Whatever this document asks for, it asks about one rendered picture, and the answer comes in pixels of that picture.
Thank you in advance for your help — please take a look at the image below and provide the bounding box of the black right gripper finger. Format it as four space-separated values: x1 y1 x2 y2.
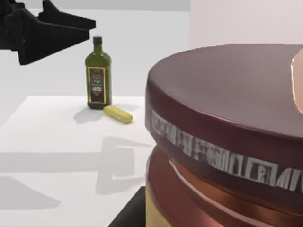
38 0 97 31
107 186 147 227
16 17 90 66

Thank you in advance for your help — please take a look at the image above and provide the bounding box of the maroon and copper round jar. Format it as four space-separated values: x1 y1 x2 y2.
144 44 303 227

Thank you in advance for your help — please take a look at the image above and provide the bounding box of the dark green glass bottle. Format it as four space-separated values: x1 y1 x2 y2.
84 36 113 111

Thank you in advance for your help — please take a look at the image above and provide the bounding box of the small yellow bread roll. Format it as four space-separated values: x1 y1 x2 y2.
103 105 133 124

